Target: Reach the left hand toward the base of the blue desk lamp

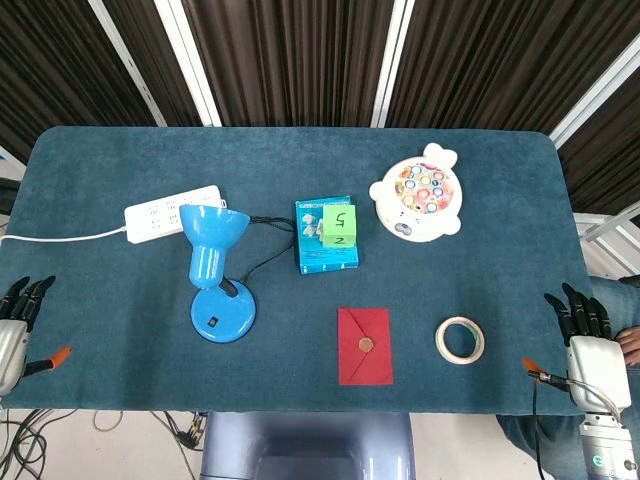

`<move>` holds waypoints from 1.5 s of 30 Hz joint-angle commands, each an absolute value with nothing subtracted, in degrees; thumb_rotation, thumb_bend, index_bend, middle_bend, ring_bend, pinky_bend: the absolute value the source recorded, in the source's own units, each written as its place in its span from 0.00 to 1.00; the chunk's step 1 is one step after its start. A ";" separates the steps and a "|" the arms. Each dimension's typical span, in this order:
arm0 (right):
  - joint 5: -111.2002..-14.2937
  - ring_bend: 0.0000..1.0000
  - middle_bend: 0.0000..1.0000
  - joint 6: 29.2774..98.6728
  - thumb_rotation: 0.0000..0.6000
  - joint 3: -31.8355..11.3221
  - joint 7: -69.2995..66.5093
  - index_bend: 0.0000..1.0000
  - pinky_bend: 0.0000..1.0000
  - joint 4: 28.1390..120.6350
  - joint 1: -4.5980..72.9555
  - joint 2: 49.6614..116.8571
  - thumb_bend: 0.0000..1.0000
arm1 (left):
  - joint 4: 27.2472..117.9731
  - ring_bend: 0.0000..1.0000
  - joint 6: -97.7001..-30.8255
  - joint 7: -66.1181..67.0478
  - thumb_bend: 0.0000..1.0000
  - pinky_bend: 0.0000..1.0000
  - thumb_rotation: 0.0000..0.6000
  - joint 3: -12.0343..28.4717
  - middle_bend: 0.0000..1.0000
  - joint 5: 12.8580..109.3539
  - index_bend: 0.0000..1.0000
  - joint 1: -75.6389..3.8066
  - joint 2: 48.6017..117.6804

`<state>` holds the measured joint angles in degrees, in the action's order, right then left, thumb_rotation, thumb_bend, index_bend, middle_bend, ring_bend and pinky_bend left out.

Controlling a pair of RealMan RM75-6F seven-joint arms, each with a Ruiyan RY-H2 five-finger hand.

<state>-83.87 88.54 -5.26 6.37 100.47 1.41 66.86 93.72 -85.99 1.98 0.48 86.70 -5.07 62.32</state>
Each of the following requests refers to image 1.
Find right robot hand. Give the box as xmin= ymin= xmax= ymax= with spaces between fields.
xmin=522 ymin=282 xmax=633 ymax=414

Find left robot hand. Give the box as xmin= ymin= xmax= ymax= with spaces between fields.
xmin=0 ymin=275 xmax=73 ymax=397

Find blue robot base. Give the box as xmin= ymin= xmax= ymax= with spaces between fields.
xmin=199 ymin=411 xmax=416 ymax=480

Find blue desk lamp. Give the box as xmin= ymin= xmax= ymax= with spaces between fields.
xmin=178 ymin=204 xmax=257 ymax=344

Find person in jeans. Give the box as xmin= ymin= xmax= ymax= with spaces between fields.
xmin=495 ymin=274 xmax=640 ymax=480

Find masking tape roll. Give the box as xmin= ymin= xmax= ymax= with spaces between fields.
xmin=434 ymin=316 xmax=485 ymax=365

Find white power strip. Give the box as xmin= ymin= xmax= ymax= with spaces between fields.
xmin=123 ymin=185 xmax=230 ymax=245

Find red envelope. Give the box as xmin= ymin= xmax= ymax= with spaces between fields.
xmin=337 ymin=307 xmax=395 ymax=387

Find white fishing game toy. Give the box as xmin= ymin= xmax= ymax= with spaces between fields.
xmin=368 ymin=142 xmax=465 ymax=244

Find green numbered cube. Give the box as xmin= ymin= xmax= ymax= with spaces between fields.
xmin=322 ymin=203 xmax=358 ymax=248

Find blue cardboard box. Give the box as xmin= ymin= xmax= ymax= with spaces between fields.
xmin=294 ymin=195 xmax=361 ymax=276

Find blue table cloth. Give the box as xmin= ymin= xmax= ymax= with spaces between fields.
xmin=0 ymin=125 xmax=594 ymax=416

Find right hand cable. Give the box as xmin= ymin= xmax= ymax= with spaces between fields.
xmin=530 ymin=369 xmax=621 ymax=480

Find floor cable bundle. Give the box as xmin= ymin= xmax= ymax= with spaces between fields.
xmin=0 ymin=408 xmax=209 ymax=480

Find white power strip cable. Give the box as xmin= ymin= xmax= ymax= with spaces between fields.
xmin=0 ymin=225 xmax=128 ymax=244

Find black power cord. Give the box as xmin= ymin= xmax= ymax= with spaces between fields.
xmin=234 ymin=214 xmax=297 ymax=286

